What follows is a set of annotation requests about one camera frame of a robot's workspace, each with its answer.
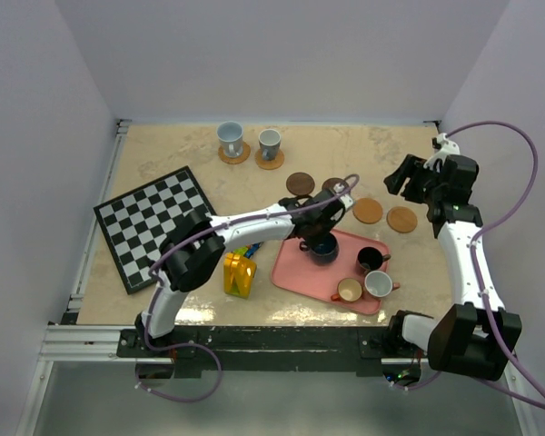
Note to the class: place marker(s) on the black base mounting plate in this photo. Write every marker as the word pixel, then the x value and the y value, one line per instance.
pixel 357 350

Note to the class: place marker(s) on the white cup brown handle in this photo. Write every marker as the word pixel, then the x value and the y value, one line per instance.
pixel 379 284

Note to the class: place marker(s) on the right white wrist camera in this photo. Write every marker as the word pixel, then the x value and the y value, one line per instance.
pixel 443 147

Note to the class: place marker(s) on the dark blue cup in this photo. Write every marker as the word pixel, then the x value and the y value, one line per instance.
pixel 324 252

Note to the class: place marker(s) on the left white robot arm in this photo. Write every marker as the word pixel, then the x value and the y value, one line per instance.
pixel 190 253

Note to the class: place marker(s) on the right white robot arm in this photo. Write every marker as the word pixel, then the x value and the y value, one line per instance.
pixel 475 334

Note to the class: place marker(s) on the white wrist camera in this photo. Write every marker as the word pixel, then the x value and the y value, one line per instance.
pixel 342 192
pixel 443 147

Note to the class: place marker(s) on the woven rattan coaster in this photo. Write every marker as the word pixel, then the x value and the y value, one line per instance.
pixel 402 219
pixel 367 210
pixel 236 160
pixel 273 164

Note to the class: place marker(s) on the dark wooden coaster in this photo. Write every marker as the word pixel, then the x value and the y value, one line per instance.
pixel 330 184
pixel 300 184

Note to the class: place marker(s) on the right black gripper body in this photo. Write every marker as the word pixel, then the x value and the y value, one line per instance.
pixel 434 190

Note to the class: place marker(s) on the small white cup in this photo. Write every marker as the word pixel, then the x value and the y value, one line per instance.
pixel 270 142

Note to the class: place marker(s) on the colourful toy car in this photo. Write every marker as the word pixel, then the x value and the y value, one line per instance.
pixel 248 251

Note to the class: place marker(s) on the black cup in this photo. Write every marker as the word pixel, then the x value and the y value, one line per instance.
pixel 370 259

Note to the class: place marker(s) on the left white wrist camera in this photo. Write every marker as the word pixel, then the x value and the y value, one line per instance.
pixel 342 192

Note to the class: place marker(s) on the large light blue cup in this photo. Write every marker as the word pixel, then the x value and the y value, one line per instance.
pixel 230 136

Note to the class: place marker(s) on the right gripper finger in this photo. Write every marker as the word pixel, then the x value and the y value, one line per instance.
pixel 409 166
pixel 414 189

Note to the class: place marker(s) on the black white chessboard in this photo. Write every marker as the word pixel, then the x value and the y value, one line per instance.
pixel 135 223

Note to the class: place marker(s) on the yellow toy block house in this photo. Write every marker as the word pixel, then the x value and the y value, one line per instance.
pixel 238 275

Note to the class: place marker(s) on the orange cup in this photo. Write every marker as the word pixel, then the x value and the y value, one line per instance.
pixel 348 290

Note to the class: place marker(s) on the pink tray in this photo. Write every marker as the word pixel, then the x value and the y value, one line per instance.
pixel 294 271

